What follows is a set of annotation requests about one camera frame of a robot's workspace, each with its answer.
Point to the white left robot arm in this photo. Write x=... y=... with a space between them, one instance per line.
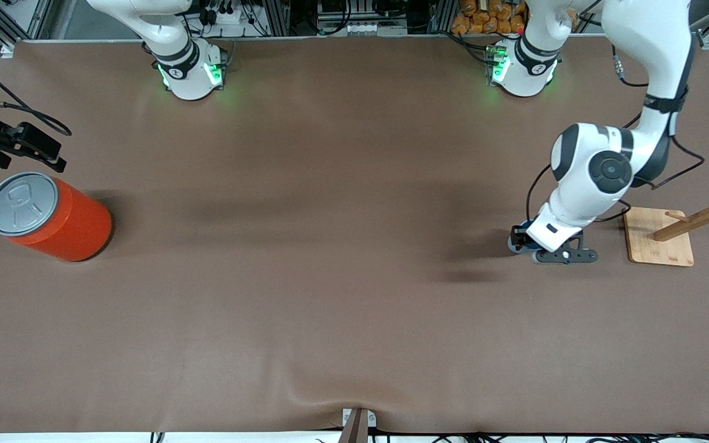
x=594 y=166

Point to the white terminal block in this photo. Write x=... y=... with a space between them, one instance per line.
x=376 y=28

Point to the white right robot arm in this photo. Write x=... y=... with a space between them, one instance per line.
x=188 y=67

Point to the white power strip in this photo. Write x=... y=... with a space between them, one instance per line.
x=228 y=16

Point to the orange packaged snacks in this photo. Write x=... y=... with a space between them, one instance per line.
x=490 y=18

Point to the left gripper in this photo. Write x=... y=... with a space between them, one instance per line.
x=520 y=237

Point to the wooden cup rack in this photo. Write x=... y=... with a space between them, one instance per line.
x=659 y=237

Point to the orange can with grey lid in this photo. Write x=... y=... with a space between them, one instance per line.
x=65 y=224

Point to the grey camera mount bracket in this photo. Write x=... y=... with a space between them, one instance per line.
x=357 y=424

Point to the light blue cup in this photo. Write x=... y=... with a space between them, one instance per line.
x=534 y=248

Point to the brown table mat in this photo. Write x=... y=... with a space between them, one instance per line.
x=354 y=246

